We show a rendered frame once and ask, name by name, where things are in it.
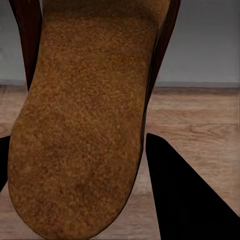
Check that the sandal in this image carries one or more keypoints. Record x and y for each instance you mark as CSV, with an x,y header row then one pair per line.
x,y
76,147

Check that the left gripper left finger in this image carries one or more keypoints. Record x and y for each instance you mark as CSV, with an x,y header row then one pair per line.
x,y
4,152

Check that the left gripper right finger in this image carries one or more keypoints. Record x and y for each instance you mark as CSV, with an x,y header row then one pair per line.
x,y
187,207

